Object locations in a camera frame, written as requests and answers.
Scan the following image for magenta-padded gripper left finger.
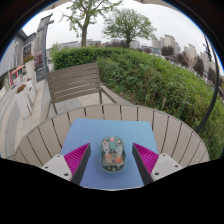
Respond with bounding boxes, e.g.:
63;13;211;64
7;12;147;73
41;142;92;186

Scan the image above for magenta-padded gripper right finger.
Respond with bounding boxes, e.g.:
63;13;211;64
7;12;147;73
131;142;184;186

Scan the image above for transparent green computer mouse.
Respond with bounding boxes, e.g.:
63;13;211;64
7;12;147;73
99;135;127;174

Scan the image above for blue square mouse pad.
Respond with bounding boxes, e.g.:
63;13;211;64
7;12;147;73
59;117;160;190

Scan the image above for white planter box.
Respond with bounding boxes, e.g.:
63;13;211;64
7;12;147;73
15;83;37;119

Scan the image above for brown slatted outdoor chair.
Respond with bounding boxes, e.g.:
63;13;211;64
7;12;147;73
43;62;118;121

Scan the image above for grey storefront building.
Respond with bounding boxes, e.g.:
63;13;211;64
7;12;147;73
0;29;36;91

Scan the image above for grey sign pillar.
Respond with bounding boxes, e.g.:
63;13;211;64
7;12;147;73
33;13;55;83

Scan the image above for distant apartment buildings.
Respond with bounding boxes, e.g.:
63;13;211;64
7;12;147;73
151;33;198;61

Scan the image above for tall thin-crowned tree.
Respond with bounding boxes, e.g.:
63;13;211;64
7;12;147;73
61;0;123;48

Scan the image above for round-crowned tree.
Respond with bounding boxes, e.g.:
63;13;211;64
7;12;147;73
102;8;157;49

